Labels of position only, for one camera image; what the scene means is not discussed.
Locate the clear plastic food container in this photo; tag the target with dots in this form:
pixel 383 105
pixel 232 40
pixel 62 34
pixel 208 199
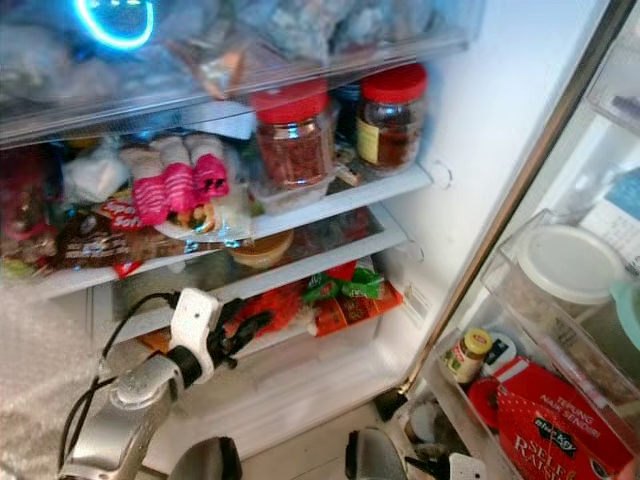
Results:
pixel 290 200

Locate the yellow lid small jar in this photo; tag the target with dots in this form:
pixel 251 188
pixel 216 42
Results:
pixel 468 358

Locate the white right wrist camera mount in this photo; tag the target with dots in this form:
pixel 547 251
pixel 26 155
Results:
pixel 467 468

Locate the silver bubble wrap sheet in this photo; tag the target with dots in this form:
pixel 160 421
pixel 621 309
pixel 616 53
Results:
pixel 40 390

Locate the white crisper drawer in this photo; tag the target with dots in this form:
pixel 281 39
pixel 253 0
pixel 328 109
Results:
pixel 290 400

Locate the white lid clear container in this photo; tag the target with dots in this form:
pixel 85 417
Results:
pixel 570 262

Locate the orange snack packet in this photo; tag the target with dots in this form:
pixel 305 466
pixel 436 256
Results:
pixel 360 310

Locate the white plate with food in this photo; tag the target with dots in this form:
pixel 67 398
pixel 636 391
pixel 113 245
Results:
pixel 210 222

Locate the blue paper box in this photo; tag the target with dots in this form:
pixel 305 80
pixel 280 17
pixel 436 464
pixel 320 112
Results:
pixel 625 205

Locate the red lid yellow label jar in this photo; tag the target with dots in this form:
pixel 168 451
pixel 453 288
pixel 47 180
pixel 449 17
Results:
pixel 392 125

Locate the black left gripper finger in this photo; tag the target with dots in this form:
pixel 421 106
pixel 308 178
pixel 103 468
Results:
pixel 246 347
pixel 251 325

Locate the teal round lid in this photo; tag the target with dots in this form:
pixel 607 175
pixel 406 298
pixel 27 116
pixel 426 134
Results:
pixel 628 315

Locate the white plastic bag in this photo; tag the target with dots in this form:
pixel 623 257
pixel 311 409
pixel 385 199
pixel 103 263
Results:
pixel 93 177

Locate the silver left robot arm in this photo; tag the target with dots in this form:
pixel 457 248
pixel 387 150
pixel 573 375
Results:
pixel 135 400

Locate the robot left leg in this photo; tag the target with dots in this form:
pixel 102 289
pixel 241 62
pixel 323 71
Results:
pixel 205 462

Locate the green snack packet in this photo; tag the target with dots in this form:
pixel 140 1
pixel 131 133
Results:
pixel 345 285

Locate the red lid chili jar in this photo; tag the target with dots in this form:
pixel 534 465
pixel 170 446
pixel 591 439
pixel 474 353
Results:
pixel 292 148

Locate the red flour box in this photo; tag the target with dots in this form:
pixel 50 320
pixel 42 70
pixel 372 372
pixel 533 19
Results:
pixel 550 430

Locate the clear fridge door bin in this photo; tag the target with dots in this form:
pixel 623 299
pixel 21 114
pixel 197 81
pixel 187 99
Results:
pixel 520 300

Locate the white edged glass shelf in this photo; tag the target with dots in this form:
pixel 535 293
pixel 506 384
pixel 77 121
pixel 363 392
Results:
pixel 370 190
pixel 345 235

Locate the clear plastic fridge drawer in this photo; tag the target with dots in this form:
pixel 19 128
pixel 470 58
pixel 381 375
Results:
pixel 320 35

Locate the red snack packet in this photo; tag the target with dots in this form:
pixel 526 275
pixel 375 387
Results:
pixel 285 305

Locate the red round lid tin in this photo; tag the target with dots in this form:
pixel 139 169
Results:
pixel 482 400

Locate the brown bread bag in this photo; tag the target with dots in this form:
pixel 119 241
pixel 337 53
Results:
pixel 105 240

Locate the red food package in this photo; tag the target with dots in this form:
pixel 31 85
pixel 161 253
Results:
pixel 25 200

